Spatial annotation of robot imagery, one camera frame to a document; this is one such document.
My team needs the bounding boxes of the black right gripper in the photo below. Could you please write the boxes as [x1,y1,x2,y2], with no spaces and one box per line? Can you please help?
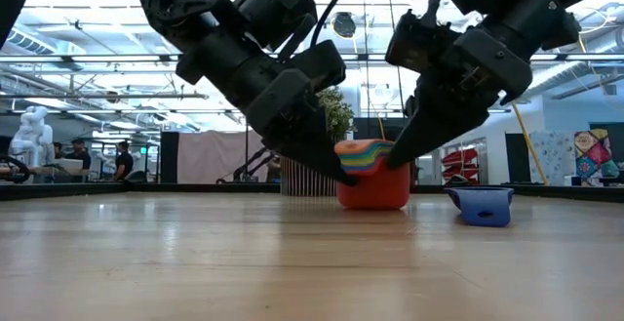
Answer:
[386,24,533,170]

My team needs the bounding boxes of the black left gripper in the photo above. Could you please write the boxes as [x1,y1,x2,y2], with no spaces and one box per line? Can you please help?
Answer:
[243,67,360,187]

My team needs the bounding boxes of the orange measuring cup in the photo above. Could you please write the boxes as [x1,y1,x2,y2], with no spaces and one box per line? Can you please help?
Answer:
[333,139,396,156]

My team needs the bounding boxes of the cyan measuring cup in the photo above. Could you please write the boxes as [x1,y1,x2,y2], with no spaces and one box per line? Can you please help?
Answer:
[338,147,394,161]

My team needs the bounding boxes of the green measuring cup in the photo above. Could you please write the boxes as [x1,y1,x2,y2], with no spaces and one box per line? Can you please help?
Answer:
[339,150,394,167]

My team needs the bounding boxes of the yellow measuring cup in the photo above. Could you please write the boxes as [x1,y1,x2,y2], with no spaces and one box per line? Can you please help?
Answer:
[340,154,393,172]

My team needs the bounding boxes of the medium blue measuring cup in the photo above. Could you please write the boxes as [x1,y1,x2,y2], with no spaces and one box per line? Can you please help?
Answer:
[341,158,391,177]

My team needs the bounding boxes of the red measuring cup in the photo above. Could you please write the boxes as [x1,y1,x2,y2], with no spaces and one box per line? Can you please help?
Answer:
[335,157,412,211]

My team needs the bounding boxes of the small navy measuring cup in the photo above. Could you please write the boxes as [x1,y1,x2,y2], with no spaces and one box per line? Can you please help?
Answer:
[444,185,516,228]

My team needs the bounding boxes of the red stacked items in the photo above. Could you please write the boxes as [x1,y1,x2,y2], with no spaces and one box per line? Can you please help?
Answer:
[440,146,483,169]

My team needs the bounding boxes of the potted plant in striped pot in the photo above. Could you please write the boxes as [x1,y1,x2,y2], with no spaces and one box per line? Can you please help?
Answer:
[280,85,358,198]

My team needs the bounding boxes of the black upright panel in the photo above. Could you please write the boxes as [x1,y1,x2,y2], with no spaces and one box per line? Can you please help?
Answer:
[159,131,180,184]
[504,132,532,184]

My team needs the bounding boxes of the beige curtain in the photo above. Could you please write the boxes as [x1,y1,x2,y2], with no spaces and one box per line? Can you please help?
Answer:
[176,129,270,184]

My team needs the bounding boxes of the floral patterned panel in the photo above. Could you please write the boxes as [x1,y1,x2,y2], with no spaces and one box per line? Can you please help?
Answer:
[527,130,576,186]

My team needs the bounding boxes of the round ceiling fixture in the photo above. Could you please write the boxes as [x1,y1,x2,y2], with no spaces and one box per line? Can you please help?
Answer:
[331,11,359,40]

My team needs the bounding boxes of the colourful patchwork quilt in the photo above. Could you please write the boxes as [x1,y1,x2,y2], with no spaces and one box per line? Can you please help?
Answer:
[573,127,621,181]

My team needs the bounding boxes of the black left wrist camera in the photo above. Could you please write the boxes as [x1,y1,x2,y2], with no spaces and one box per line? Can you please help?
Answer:
[286,39,348,94]

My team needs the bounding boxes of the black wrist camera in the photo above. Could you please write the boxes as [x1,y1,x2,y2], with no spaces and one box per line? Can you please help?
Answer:
[286,39,348,94]
[384,10,457,74]

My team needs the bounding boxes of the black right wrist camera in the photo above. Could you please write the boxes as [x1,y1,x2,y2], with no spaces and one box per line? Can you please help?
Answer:
[384,10,457,74]

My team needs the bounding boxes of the yellow extension cable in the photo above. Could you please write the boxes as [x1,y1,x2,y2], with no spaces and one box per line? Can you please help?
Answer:
[509,101,551,187]

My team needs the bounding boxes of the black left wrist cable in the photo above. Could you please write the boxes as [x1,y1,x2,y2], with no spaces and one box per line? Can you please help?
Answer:
[308,0,360,49]

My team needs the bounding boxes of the black vacuum hose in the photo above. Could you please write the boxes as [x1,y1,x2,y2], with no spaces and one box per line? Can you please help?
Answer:
[0,154,32,184]

